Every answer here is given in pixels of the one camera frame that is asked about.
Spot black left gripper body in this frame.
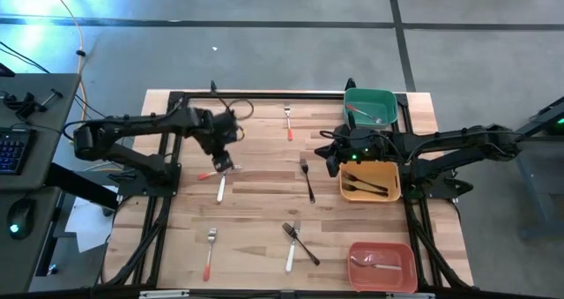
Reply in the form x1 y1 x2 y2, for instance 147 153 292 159
203 126 241 174

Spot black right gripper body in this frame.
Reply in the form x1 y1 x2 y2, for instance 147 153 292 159
334 124 396 164

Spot black metal fork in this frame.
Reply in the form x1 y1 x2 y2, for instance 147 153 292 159
281 221 322 266
342 182 390 198
342 170 390 193
299 157 316 205

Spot yellow plastic bin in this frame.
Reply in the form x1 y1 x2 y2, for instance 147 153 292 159
338 161 402 203

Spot green plastic bin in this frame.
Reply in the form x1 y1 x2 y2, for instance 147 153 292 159
343 87 399 130

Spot orange plastic bin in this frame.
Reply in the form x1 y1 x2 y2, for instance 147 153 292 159
346 241 419 295

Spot black desk leg bar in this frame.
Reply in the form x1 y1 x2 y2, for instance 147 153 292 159
43 161 120 212

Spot white paper sheet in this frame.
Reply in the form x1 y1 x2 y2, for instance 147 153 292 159
64 184 121 254

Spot gray desk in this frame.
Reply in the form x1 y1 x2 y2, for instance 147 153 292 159
0 72 83 296

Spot dark metal stand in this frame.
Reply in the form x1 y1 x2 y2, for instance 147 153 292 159
513 94 564 243

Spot black clamp tool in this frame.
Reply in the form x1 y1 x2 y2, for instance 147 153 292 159
2 88 64 119

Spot black computer mouse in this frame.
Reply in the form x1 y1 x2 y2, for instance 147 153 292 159
5 198 36 241

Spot black backlit keyboard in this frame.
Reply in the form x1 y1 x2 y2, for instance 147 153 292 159
0 128 39 176

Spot black cable loop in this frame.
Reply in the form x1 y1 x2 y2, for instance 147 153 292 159
218 96 256 123

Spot black aluminium table frame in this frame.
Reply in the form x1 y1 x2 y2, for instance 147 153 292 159
100 77 475 291

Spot yellow floor cable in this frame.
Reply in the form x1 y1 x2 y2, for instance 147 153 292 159
43 0 89 119

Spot black floor cables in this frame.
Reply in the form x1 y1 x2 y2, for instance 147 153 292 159
0 41 50 74

